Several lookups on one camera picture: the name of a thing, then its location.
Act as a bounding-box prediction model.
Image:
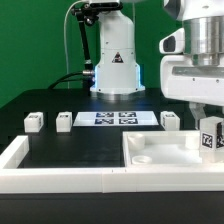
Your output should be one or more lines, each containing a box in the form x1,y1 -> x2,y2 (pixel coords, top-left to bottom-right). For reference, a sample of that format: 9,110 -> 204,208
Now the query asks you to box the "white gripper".
159,28 -> 224,130

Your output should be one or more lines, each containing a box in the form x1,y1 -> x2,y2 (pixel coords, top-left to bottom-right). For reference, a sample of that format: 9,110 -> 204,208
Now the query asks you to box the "white square tabletop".
122,130 -> 224,169

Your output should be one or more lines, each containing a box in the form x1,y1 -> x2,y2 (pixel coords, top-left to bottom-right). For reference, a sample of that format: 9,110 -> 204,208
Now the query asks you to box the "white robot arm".
88,0 -> 224,119

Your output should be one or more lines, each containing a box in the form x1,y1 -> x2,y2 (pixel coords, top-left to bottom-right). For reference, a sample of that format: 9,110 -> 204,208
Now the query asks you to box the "white marker sheet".
74,111 -> 158,126

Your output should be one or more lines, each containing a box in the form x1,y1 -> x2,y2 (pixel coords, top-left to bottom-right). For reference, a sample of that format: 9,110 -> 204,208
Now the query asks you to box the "white U-shaped fence wall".
0,136 -> 224,194

